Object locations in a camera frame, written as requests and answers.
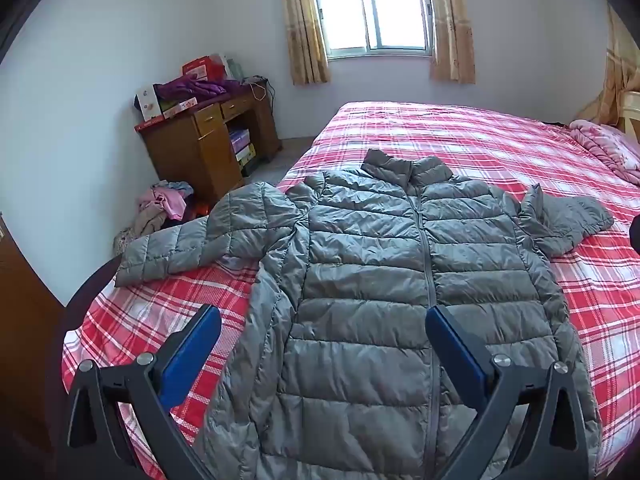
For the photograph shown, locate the sliding glass window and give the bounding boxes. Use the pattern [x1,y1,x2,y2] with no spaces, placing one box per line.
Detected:
[311,0,434,61]

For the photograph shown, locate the cream wooden headboard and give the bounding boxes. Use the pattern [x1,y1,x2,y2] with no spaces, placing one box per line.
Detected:
[620,90,640,142]

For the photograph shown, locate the bed with red plaid sheet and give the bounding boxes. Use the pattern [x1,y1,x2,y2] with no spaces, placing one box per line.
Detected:
[61,101,640,480]

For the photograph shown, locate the wooden desk with drawers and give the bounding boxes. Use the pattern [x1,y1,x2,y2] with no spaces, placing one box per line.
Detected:
[135,79,282,206]

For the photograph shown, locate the short beige patterned curtain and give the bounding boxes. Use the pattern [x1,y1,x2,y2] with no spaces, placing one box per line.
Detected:
[425,0,477,84]
[280,0,331,86]

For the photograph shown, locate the flat pink printed box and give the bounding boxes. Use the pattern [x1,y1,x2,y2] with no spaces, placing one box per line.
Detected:
[161,96,201,120]

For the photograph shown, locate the grey puffer jacket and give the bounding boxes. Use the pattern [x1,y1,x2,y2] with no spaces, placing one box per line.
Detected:
[114,148,615,480]

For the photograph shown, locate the purple clothes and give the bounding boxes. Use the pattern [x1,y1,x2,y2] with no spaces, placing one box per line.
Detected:
[154,76,241,103]

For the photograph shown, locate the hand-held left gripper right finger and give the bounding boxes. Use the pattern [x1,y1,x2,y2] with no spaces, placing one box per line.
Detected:
[425,305,586,480]

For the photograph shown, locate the white printed box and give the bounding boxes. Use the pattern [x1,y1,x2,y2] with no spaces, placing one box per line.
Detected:
[135,84,163,123]

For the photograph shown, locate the brown wooden door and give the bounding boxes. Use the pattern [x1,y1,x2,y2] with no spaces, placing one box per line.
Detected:
[0,212,66,461]

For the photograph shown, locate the floral cloth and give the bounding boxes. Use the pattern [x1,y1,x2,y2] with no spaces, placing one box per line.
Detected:
[114,227,137,256]

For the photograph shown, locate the red cardboard box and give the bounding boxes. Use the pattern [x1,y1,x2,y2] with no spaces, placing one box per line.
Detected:
[182,55,223,82]

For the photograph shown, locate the long yellow patterned curtain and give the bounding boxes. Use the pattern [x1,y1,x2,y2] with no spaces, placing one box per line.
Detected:
[575,2,638,126]

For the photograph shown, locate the pink floral quilt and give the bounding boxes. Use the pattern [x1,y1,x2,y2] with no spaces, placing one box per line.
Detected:
[569,119,640,185]

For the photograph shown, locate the pink clothes pile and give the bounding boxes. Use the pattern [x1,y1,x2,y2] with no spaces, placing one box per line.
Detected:
[131,180,196,236]

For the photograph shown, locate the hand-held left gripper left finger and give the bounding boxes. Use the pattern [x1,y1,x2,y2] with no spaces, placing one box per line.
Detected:
[66,304,223,480]

